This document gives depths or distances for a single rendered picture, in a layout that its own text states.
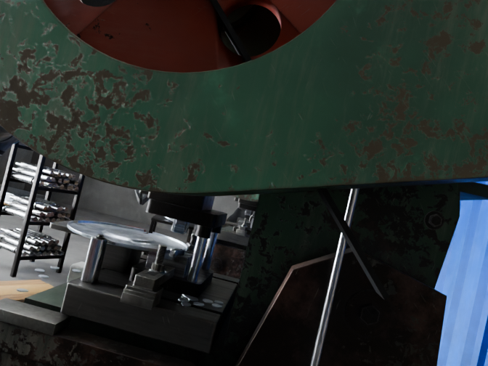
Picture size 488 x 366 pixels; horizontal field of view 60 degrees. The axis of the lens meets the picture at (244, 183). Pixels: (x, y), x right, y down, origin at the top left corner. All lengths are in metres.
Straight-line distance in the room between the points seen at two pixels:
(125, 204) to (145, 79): 7.57
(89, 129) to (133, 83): 0.08
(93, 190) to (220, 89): 7.86
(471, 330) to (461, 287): 0.24
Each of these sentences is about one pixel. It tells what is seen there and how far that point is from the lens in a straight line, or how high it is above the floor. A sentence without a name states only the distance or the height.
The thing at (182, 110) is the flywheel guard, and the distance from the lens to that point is 0.56.
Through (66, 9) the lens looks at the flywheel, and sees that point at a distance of 0.75.
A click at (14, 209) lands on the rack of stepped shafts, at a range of 3.55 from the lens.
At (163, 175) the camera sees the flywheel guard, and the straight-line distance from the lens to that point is 0.56.
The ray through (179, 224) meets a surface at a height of 0.84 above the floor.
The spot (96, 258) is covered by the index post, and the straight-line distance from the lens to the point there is 0.90.
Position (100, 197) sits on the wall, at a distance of 8.31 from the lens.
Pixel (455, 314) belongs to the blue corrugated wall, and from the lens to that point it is 2.25.
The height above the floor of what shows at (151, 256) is 0.76.
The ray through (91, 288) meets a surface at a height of 0.70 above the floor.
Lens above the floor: 0.95
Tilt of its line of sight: 2 degrees up
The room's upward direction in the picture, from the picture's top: 13 degrees clockwise
